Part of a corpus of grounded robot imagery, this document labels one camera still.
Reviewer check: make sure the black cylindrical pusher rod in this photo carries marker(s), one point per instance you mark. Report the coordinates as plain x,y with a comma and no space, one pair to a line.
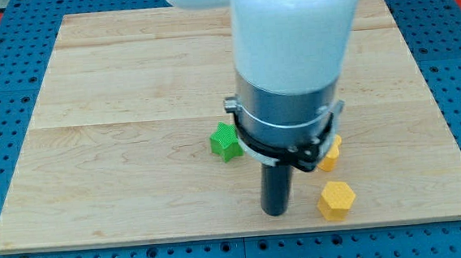
275,189

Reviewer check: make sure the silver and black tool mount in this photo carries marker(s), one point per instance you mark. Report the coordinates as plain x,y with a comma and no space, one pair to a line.
284,129

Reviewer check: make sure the green star block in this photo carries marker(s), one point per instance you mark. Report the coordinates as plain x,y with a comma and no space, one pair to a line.
225,142

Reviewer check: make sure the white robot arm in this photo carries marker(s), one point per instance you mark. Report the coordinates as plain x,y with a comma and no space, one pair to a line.
288,56

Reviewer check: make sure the yellow block behind arm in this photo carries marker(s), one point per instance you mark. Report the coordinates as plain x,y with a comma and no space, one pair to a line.
330,160

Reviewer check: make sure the yellow hexagon block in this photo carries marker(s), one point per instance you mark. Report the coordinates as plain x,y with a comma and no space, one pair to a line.
336,199

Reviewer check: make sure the light wooden board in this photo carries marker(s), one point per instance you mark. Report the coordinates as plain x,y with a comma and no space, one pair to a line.
117,150

